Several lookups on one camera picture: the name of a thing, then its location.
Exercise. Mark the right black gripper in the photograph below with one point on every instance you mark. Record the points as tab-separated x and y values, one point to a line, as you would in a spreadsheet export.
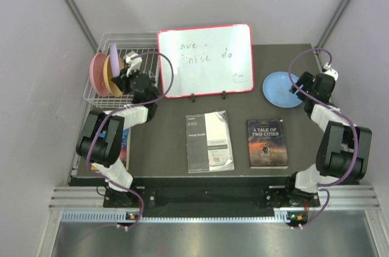
306	80

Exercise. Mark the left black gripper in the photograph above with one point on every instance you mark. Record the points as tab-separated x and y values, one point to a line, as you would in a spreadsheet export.
122	83

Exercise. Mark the blue plate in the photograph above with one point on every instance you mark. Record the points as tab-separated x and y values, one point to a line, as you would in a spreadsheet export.
276	88

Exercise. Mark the purple plate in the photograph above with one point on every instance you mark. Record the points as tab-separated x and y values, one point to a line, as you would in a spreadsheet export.
114	59

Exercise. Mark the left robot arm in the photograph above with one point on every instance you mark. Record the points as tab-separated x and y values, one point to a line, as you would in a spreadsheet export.
113	122

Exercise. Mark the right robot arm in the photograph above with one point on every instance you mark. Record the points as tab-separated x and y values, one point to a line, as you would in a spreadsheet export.
345	147

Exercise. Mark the yellow plate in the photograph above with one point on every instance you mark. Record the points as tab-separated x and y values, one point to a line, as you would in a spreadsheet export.
107	77

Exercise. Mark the pink plate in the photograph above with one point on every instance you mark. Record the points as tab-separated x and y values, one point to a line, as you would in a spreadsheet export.
96	75

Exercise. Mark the Tale of Two Cities book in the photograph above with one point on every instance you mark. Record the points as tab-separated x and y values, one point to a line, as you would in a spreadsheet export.
267	146

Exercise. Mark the blue sunset cover book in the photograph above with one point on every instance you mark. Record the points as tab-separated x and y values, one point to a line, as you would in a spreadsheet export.
124	147

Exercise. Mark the red framed whiteboard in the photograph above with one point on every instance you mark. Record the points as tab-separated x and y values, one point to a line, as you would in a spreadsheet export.
206	60

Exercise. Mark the black white setup guide booklet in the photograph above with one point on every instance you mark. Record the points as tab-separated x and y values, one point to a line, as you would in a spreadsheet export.
209	147

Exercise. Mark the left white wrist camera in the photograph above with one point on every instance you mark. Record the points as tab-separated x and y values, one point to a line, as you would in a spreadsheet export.
132	62

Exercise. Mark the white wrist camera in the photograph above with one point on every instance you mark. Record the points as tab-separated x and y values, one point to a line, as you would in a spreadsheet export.
327	69
132	62

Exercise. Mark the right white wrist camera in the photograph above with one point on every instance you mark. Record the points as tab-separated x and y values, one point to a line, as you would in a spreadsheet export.
327	69

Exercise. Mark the white wire dish rack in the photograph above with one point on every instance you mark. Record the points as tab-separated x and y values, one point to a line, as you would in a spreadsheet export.
144	44

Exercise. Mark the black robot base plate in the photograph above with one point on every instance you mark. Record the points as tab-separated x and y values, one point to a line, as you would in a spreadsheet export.
218	197

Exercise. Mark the grey slotted cable duct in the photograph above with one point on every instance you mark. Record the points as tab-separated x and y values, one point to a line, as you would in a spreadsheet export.
125	217

